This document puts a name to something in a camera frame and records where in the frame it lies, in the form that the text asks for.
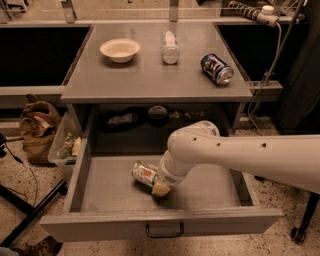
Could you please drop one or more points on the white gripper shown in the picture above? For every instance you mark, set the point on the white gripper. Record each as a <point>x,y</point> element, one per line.
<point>169,178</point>

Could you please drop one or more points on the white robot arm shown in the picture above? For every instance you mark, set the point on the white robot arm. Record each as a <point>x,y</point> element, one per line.
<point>289,159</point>

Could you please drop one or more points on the grey open top drawer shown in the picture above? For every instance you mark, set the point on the grey open top drawer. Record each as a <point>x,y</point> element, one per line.
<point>105,202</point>

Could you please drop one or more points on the blue pepsi can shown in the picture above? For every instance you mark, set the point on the blue pepsi can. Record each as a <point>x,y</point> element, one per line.
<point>216,69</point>

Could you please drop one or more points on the clear plastic storage bin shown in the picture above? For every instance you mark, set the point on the clear plastic storage bin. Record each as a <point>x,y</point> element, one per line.
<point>60,153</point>

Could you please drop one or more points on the grey cabinet desk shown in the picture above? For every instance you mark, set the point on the grey cabinet desk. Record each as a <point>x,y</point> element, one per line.
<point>146,79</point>

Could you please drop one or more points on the brown bag on floor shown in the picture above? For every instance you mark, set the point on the brown bag on floor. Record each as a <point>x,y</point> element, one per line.
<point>39,122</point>

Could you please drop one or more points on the white paper bowl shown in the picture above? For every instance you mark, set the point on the white paper bowl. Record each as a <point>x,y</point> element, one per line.
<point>120,50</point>

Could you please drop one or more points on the black metal floor stand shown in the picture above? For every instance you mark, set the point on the black metal floor stand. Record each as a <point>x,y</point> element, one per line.
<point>31,212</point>

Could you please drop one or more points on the black drawer handle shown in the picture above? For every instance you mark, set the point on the black drawer handle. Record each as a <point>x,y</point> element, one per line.
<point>158,231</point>

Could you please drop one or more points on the white corrugated hose fixture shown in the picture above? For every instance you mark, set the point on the white corrugated hose fixture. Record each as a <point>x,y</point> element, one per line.
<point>265,15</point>

